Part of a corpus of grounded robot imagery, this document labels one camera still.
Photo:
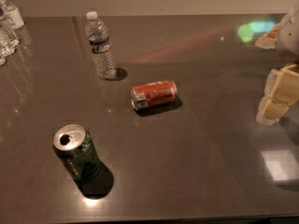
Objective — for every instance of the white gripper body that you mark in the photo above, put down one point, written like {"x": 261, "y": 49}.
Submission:
{"x": 290, "y": 37}

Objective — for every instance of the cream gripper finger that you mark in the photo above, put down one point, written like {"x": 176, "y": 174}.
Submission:
{"x": 281, "y": 91}
{"x": 268, "y": 40}

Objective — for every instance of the red coke can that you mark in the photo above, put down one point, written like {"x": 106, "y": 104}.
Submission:
{"x": 153, "y": 94}

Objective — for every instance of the green soda can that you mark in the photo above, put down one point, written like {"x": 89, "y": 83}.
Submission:
{"x": 74, "y": 147}

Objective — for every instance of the clear plastic water bottle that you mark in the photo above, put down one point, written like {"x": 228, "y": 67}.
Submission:
{"x": 100, "y": 46}

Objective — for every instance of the white labelled bottle at edge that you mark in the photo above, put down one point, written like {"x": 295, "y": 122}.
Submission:
{"x": 13, "y": 14}

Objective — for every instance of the clear bottle at left edge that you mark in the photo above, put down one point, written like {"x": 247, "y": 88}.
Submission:
{"x": 8, "y": 38}

